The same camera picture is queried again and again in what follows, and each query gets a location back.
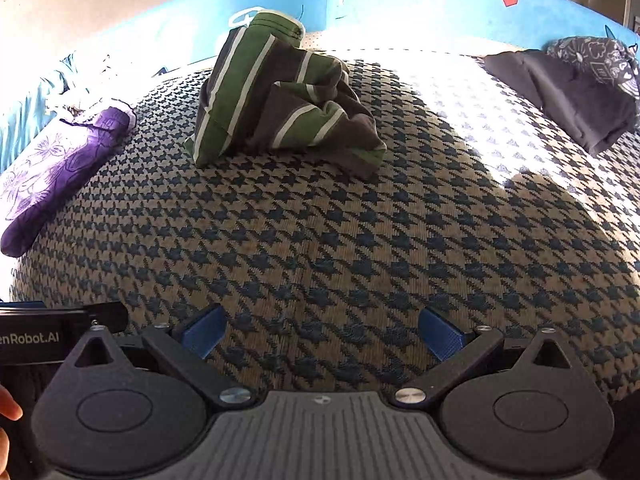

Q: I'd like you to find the black garment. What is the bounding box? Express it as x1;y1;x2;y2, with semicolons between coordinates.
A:
482;50;638;156

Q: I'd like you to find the purple floral garment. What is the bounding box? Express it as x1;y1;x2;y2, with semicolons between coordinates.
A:
0;105;137;257

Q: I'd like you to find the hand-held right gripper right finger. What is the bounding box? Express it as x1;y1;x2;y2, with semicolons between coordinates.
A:
389;306;583;407

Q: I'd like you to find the houndstooth blanket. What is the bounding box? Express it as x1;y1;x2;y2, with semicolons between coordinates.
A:
10;55;640;411

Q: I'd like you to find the blue cartoon print quilt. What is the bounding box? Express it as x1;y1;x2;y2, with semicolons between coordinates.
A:
0;0;640;171

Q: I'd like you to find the person's left hand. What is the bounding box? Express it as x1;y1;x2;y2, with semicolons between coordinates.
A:
0;384;24;465

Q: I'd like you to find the grey patterned garment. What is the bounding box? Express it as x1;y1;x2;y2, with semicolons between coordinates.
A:
545;36;640;133

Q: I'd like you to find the green striped shirt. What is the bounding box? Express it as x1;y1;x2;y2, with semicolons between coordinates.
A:
184;11;388;178

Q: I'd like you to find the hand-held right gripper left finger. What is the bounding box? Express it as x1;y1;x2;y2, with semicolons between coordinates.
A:
62;304;257;409

